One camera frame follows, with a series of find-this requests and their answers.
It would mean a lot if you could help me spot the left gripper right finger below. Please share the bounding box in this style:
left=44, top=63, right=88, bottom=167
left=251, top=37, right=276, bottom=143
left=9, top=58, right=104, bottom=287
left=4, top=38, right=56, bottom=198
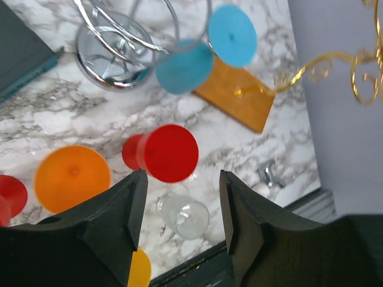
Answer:
left=220, top=171, right=382, bottom=286

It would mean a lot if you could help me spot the chrome faucet tap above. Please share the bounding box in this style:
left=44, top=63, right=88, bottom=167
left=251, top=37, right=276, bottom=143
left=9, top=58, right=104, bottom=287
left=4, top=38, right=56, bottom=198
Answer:
left=258, top=159, right=286, bottom=188

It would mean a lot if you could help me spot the clear ribbed wine glass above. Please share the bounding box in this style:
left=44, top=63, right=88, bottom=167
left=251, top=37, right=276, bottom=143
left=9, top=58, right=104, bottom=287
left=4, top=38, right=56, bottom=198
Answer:
left=156, top=193, right=210, bottom=240

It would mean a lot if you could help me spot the gold wire glass rack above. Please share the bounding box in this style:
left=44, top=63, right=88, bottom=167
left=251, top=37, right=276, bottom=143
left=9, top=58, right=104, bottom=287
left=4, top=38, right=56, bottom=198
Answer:
left=191, top=0, right=383, bottom=135

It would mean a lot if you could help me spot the orange wine glass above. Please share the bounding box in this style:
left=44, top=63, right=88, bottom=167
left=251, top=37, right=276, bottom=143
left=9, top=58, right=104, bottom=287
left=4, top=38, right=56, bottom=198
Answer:
left=34, top=145, right=112, bottom=214

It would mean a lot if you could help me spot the blue wine glass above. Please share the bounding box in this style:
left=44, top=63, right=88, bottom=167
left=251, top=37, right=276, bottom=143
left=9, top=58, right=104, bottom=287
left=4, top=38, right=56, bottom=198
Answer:
left=154, top=4, right=258, bottom=95

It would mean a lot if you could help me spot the black network switch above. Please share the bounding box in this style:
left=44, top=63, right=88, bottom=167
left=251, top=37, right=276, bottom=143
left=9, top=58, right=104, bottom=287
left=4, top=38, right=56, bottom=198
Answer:
left=0, top=1, right=64, bottom=102

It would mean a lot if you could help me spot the red wine glass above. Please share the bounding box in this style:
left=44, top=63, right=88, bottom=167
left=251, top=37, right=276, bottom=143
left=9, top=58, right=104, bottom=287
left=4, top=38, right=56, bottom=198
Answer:
left=1, top=175, right=28, bottom=227
left=121, top=124, right=199, bottom=183

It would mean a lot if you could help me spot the yellow wine glass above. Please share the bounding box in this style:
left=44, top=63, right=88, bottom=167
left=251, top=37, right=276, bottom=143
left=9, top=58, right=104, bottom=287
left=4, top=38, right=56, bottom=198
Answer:
left=127, top=248, right=151, bottom=287

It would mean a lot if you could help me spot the silver wire glass rack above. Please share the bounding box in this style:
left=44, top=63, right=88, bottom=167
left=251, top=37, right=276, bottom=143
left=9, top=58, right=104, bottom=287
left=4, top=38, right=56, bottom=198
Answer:
left=74, top=1, right=212, bottom=91

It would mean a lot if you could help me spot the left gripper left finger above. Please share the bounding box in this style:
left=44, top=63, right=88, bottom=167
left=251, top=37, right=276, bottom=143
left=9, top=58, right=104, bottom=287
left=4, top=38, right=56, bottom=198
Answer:
left=1, top=170, right=148, bottom=286

